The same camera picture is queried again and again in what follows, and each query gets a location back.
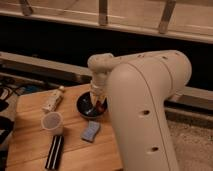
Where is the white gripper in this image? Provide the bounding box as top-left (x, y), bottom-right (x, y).
top-left (90, 74), bottom-right (107, 106)

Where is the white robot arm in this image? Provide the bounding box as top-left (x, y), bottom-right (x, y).
top-left (88, 50), bottom-right (192, 171)

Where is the black ceramic bowl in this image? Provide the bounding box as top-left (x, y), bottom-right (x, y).
top-left (76, 92), bottom-right (106, 119)

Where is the blue sponge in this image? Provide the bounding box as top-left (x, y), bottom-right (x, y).
top-left (81, 121), bottom-right (101, 143)

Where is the white bottle with cap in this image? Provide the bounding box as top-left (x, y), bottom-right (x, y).
top-left (42, 86), bottom-right (65, 113)

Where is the translucent plastic cup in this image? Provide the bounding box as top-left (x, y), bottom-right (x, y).
top-left (41, 112), bottom-right (63, 135)

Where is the black white striped case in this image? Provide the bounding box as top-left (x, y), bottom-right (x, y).
top-left (45, 135), bottom-right (64, 170)

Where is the wooden board table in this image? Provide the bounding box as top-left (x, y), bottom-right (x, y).
top-left (6, 84), bottom-right (122, 171)

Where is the metal railing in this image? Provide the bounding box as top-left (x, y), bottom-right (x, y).
top-left (0, 0), bottom-right (213, 44)

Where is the dark cables clutter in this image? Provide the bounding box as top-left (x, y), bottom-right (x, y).
top-left (0, 77), bottom-right (42, 171)

